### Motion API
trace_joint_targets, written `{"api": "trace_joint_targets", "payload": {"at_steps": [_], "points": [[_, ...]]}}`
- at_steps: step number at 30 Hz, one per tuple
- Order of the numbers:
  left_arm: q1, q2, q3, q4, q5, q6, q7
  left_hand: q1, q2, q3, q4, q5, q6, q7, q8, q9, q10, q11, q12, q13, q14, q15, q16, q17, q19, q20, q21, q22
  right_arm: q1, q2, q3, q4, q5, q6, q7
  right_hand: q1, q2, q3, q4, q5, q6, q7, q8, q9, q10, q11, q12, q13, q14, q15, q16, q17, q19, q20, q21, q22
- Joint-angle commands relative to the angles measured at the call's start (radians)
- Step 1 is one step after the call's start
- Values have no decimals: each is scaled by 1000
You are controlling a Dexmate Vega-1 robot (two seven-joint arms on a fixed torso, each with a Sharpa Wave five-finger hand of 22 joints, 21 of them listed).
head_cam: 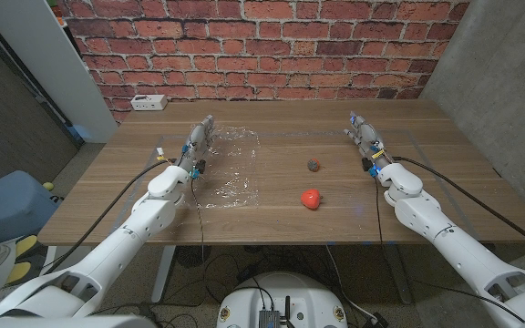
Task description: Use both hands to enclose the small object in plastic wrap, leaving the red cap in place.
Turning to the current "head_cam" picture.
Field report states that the white wall panel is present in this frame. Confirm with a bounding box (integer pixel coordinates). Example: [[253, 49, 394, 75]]
[[0, 0, 118, 144]]

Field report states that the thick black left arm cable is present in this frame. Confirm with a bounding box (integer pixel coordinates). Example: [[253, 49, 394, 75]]
[[42, 158, 175, 275]]

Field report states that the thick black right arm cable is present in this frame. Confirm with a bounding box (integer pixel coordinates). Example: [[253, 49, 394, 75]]
[[392, 156, 525, 258]]

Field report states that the black round floor fan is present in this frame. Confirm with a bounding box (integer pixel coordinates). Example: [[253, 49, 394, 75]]
[[174, 245, 212, 269]]

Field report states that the grey table leg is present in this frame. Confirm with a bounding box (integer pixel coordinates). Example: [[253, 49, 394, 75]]
[[383, 243, 414, 305]]

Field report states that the clear plastic wrap sheet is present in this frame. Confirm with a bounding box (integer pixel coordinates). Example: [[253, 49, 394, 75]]
[[178, 125, 263, 210]]

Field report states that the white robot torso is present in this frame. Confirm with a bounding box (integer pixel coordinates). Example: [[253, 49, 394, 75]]
[[216, 272, 348, 328]]

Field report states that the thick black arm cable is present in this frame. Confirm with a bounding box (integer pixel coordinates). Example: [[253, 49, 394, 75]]
[[392, 156, 525, 258], [42, 158, 175, 275]]

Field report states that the white robot chest panel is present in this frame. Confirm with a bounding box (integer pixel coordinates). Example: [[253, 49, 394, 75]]
[[0, 313, 158, 328]]

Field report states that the blue plastic bin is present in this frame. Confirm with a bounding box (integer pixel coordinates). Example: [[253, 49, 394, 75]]
[[0, 170, 61, 247]]

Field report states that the thin black left wrist cable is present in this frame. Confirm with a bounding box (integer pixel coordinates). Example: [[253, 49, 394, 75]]
[[189, 175, 207, 292]]

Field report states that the yellow black pad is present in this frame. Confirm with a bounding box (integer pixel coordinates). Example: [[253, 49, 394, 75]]
[[5, 234, 39, 284]]

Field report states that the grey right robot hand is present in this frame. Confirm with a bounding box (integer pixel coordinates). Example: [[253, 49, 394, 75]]
[[342, 111, 395, 178]]

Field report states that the white table leg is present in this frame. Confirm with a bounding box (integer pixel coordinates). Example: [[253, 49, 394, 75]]
[[151, 245, 177, 304]]

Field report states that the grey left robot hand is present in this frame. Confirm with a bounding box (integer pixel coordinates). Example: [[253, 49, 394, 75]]
[[176, 114, 216, 174]]

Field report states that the brick print backdrop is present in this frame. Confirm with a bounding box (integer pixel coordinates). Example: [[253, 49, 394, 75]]
[[57, 0, 471, 124]]

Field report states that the red cap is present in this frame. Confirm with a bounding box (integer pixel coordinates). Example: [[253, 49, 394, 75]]
[[300, 189, 323, 211]]

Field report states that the white power strip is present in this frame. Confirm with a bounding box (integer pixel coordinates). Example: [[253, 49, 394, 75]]
[[130, 94, 169, 112]]

